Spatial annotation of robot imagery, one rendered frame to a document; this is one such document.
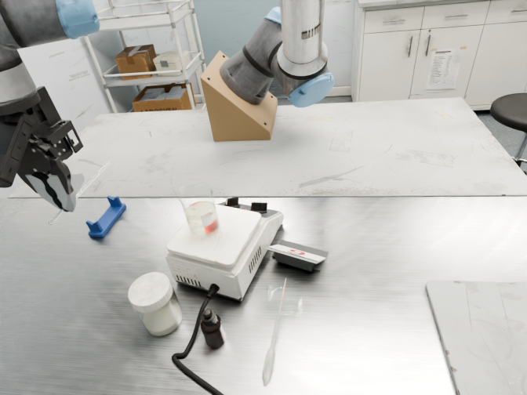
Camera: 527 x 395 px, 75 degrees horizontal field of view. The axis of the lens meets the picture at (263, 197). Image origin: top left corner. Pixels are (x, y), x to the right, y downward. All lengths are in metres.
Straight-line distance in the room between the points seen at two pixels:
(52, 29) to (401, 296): 0.62
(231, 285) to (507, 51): 2.86
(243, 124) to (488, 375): 0.74
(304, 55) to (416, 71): 2.24
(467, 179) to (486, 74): 2.36
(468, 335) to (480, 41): 2.66
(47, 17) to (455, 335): 0.68
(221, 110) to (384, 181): 0.45
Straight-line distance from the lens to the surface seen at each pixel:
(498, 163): 0.92
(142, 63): 2.76
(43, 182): 0.68
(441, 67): 3.03
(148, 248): 0.70
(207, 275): 0.54
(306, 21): 0.73
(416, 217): 0.72
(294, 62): 0.81
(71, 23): 0.58
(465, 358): 0.54
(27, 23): 0.58
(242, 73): 0.97
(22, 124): 0.62
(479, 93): 3.22
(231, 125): 0.96
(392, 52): 2.90
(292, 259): 0.58
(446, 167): 0.87
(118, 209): 0.82
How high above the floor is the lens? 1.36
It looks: 38 degrees down
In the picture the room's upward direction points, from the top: 7 degrees counter-clockwise
